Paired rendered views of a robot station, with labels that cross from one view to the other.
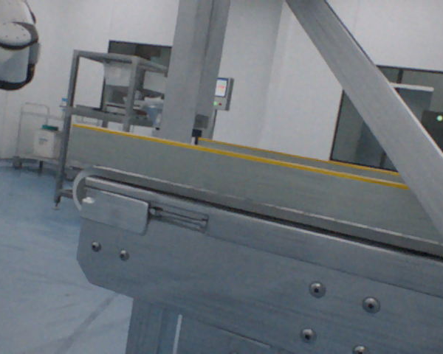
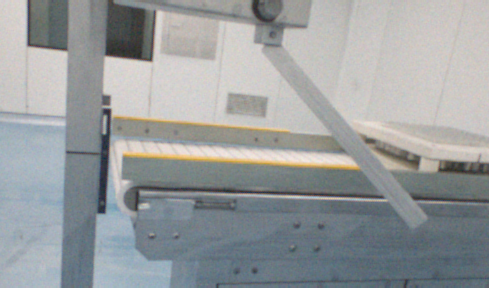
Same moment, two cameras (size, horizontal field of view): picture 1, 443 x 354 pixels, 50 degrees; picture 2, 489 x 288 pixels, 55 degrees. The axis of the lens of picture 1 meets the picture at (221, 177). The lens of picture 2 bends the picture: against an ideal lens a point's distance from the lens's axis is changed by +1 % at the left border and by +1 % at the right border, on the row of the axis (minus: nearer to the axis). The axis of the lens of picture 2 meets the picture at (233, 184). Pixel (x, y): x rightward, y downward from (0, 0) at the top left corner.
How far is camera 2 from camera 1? 42 cm
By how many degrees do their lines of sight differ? 42
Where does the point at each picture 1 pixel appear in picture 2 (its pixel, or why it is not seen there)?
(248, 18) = not seen: outside the picture
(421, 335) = (342, 232)
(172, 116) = (78, 97)
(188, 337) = (205, 270)
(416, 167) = (374, 172)
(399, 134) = (364, 157)
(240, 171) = (255, 171)
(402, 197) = (337, 172)
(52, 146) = not seen: outside the picture
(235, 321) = (253, 253)
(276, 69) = not seen: outside the picture
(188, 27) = (84, 14)
